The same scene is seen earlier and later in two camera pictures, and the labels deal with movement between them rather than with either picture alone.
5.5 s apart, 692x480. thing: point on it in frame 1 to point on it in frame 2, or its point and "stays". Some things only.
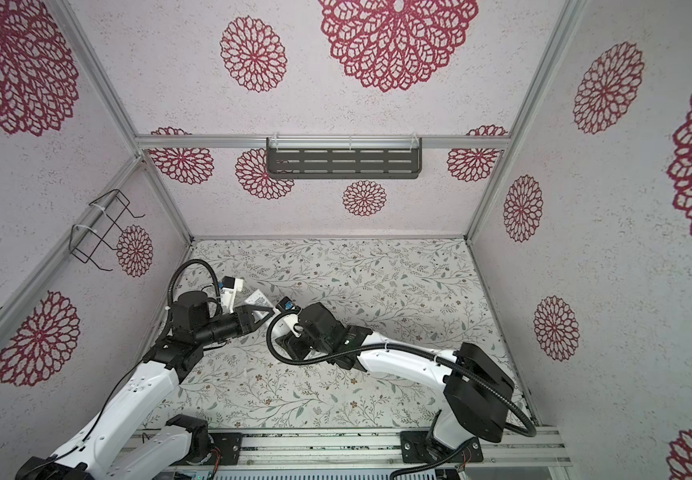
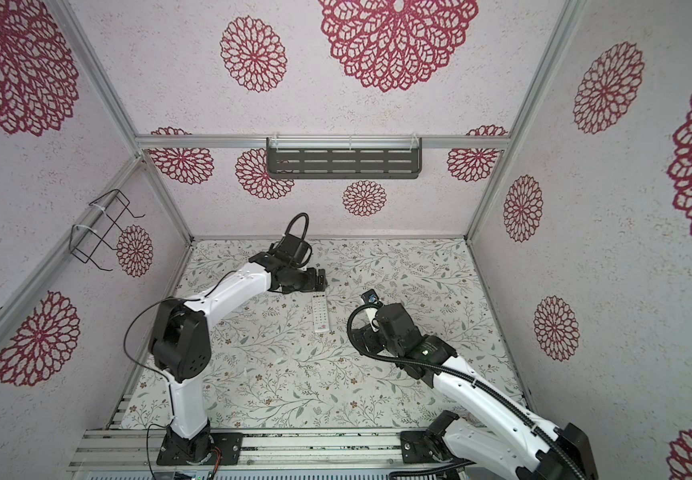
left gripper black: x=245 y=317 to x=311 y=284
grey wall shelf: x=309 y=157 stays
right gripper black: x=292 y=344 to x=370 y=335
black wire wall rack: x=100 y=217 stays
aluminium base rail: x=334 y=449 stays
